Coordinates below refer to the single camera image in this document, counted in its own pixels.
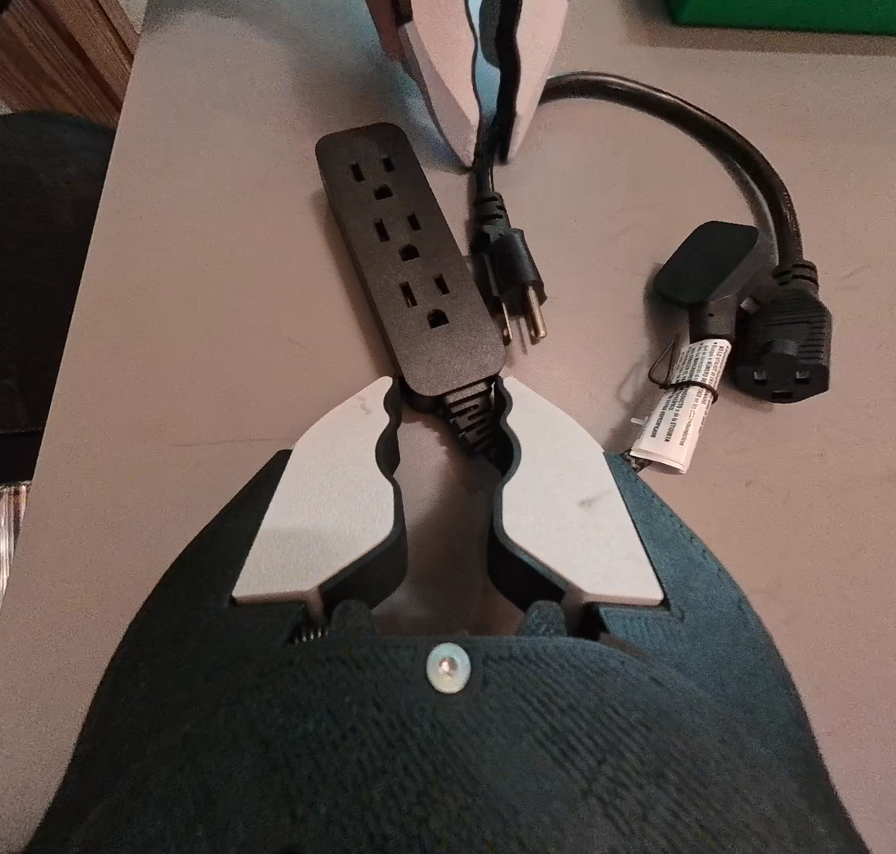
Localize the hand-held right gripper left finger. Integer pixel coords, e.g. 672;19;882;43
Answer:
231;377;408;607

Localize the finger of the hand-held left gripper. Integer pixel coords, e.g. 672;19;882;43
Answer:
486;0;583;167
350;0;494;169

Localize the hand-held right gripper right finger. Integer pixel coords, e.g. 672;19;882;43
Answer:
488;377;665;620

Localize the black three-outlet power strip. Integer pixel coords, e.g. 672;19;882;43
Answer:
315;122;507;399

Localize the black extension cable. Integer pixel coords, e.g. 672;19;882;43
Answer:
470;70;803;270

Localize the black three-prong power plug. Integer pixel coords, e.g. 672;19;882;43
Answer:
468;192;548;346

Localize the black flat angled plug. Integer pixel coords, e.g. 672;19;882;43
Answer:
653;220;761;344

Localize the white warning label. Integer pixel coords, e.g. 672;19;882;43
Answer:
628;339;736;477

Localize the black twist tie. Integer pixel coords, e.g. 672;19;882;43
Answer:
650;335;722;408

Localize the black extension socket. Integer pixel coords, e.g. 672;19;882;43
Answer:
731;259;834;404

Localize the striped cloth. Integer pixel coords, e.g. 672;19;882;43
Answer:
0;477;37;592

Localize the wooden cabinet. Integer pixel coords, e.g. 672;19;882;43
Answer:
0;0;141;128

